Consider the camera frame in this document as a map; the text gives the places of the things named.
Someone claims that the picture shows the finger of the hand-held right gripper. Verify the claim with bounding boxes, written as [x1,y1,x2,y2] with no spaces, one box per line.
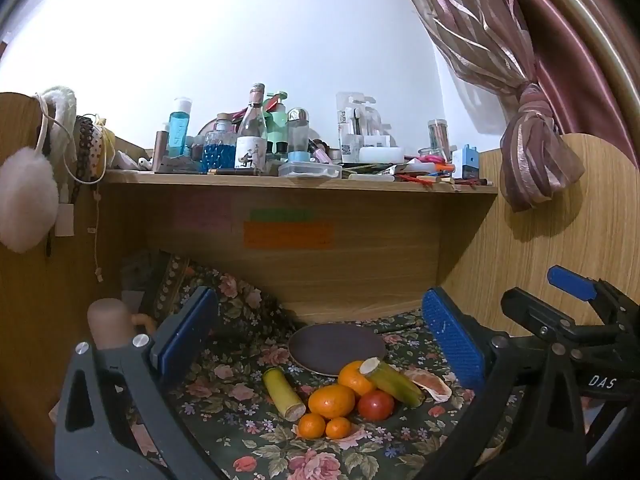
[501,287,601,356]
[546,266,640,322]

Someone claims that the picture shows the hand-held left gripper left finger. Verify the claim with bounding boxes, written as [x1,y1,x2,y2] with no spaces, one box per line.
[54,286,221,480]

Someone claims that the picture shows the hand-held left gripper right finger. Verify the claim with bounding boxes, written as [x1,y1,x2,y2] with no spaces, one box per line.
[421,287,586,480]

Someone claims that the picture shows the medium orange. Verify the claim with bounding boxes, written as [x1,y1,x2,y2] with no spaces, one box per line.
[338,360,377,398]

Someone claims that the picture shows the dark round plate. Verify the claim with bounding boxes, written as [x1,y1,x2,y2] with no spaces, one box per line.
[287,323,387,376]

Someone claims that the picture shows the large orange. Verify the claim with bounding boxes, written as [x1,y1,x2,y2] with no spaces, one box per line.
[307,384,357,420]

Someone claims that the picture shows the small mandarin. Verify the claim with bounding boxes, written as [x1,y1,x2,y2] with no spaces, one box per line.
[297,412,327,439]
[325,416,352,440]

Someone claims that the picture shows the red tomato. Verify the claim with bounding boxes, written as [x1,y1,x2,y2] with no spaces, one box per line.
[357,390,396,422]

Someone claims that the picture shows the wooden desk hutch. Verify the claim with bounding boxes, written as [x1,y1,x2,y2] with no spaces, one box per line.
[0,91,640,461]

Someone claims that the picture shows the pink sticky note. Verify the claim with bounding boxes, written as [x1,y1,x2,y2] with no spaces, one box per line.
[172,195,233,231]

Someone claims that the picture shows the green sticky note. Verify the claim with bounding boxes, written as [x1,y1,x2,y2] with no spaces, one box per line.
[250,208,315,222]

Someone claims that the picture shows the dark floral cloth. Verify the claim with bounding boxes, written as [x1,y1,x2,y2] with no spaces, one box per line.
[50,250,591,480]

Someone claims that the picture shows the small blue box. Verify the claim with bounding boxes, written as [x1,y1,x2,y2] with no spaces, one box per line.
[461,144,480,180]

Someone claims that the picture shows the white charger adapter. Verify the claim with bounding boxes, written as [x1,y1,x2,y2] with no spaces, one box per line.
[55,202,76,237]

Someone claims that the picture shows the round blue liquid bottle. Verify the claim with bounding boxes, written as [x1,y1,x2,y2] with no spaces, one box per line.
[202,112,238,172]

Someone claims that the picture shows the white box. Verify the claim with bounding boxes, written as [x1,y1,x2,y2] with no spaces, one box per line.
[359,146,405,163]

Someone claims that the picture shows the clear pencil jar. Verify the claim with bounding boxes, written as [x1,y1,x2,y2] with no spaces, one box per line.
[427,119,449,161]

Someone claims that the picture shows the tall blue liquid bottle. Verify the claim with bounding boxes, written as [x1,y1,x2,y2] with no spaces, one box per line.
[167,98,193,158]

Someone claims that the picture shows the clear white label glass bottle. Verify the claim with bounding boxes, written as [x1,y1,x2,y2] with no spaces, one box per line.
[235,83,268,171]

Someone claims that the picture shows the clear plastic box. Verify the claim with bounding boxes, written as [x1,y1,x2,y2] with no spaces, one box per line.
[277,161,343,179]

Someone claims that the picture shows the brown patterned headband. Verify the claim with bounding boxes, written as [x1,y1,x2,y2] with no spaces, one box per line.
[74,115,108,186]

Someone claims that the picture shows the white fluffy earmuffs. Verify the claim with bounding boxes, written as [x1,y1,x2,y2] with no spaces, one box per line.
[0,86,78,253]

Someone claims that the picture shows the green pump bottle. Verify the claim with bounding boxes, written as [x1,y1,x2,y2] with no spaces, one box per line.
[265,91,290,153]

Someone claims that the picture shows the clear silver cap bottle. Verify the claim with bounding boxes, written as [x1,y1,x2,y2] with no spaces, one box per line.
[286,107,310,153]

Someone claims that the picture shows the clear acrylic organiser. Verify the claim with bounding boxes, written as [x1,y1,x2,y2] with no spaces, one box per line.
[336,92,393,161]

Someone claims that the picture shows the pink striped curtain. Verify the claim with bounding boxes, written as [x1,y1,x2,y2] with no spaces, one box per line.
[390,0,640,213]

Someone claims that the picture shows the white cable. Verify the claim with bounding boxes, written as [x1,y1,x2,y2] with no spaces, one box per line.
[35,92,108,281]

